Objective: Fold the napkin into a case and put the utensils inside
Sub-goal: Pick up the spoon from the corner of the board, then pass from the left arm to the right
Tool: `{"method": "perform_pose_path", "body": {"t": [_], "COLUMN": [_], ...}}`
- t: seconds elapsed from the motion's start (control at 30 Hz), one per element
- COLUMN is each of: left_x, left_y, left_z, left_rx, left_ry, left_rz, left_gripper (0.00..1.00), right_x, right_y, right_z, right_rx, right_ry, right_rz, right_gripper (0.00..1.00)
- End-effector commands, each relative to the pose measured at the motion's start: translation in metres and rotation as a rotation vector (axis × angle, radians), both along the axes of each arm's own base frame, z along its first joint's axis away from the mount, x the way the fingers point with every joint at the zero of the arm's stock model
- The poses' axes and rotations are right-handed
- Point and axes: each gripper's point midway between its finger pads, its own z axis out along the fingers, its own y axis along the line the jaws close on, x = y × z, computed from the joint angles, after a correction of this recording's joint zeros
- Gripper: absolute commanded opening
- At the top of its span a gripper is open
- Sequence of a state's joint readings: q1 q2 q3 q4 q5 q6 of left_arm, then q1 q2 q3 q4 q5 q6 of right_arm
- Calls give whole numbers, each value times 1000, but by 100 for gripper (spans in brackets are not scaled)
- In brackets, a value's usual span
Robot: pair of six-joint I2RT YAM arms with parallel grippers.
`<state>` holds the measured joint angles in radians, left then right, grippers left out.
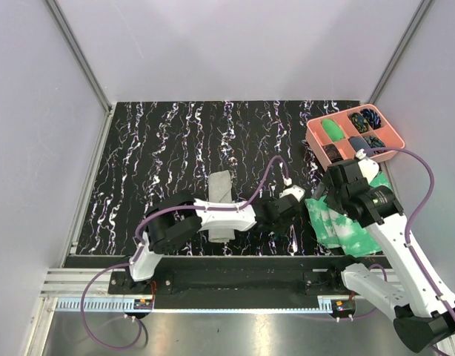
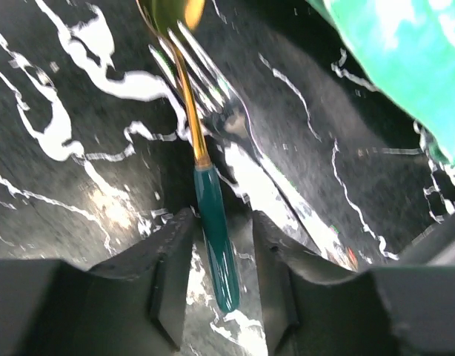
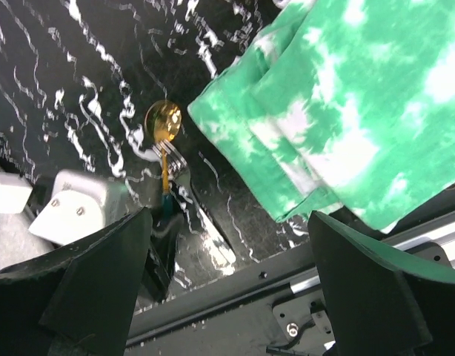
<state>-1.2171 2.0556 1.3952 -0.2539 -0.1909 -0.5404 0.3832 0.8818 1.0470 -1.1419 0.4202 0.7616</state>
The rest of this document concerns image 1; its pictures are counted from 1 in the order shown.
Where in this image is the grey cloth napkin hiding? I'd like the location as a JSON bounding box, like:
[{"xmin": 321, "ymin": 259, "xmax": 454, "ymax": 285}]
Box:
[{"xmin": 208, "ymin": 171, "xmax": 235, "ymax": 243}]

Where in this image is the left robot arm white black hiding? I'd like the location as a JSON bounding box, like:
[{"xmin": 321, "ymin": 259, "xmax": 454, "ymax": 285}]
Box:
[{"xmin": 124, "ymin": 184, "xmax": 305, "ymax": 294}]

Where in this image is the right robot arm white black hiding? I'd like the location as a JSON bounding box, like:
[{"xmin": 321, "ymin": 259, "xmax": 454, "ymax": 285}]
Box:
[{"xmin": 313, "ymin": 157, "xmax": 455, "ymax": 353}]

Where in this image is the dark brown patterned sock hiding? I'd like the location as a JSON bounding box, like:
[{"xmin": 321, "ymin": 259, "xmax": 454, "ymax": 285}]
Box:
[{"xmin": 323, "ymin": 144, "xmax": 343, "ymax": 164}]

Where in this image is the green white tie-dye cloth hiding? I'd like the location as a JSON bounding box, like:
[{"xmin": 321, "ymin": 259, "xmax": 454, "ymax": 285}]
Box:
[{"xmin": 304, "ymin": 171, "xmax": 393, "ymax": 257}]

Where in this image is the grey blue rolled sock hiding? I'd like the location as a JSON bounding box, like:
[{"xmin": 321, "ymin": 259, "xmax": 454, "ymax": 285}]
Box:
[{"xmin": 348, "ymin": 136, "xmax": 369, "ymax": 152}]

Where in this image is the pink divided tray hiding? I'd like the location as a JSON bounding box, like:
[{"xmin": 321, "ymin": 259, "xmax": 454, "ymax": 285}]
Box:
[{"xmin": 306, "ymin": 104, "xmax": 405, "ymax": 169}]

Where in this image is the blue green patterned sock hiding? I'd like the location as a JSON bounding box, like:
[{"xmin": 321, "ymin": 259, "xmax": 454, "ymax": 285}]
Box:
[{"xmin": 364, "ymin": 136, "xmax": 385, "ymax": 148}]

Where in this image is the green rolled sock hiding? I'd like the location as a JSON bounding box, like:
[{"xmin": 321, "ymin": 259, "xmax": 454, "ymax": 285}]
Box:
[{"xmin": 321, "ymin": 119, "xmax": 345, "ymax": 142}]

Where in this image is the yellow blue patterned sock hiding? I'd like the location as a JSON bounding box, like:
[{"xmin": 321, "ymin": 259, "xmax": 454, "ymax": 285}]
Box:
[{"xmin": 350, "ymin": 113, "xmax": 369, "ymax": 134}]

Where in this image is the dark blue patterned sock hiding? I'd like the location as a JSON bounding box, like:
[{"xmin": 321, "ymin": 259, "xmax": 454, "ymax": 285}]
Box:
[{"xmin": 360, "ymin": 108, "xmax": 382, "ymax": 130}]

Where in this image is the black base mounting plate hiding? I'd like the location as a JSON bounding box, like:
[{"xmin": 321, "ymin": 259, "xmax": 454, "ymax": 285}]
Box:
[{"xmin": 108, "ymin": 257, "xmax": 351, "ymax": 312}]

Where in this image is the black marbled table mat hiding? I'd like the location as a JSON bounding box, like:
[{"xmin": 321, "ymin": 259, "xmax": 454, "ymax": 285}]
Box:
[{"xmin": 76, "ymin": 100, "xmax": 359, "ymax": 256}]

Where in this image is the aluminium frame post left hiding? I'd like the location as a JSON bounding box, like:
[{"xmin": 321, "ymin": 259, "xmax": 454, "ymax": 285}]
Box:
[{"xmin": 41, "ymin": 0, "xmax": 113, "ymax": 114}]

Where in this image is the aluminium frame post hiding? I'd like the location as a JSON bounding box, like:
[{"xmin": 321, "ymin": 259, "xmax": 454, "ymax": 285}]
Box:
[
  {"xmin": 41, "ymin": 0, "xmax": 113, "ymax": 114},
  {"xmin": 367, "ymin": 0, "xmax": 435, "ymax": 105}
]

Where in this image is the aluminium frame post right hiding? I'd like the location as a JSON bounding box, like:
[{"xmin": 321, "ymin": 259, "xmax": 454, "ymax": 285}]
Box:
[{"xmin": 367, "ymin": 0, "xmax": 435, "ymax": 105}]

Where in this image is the aluminium front rail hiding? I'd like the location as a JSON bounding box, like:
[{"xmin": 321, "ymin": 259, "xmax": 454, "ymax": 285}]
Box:
[{"xmin": 40, "ymin": 268, "xmax": 445, "ymax": 300}]

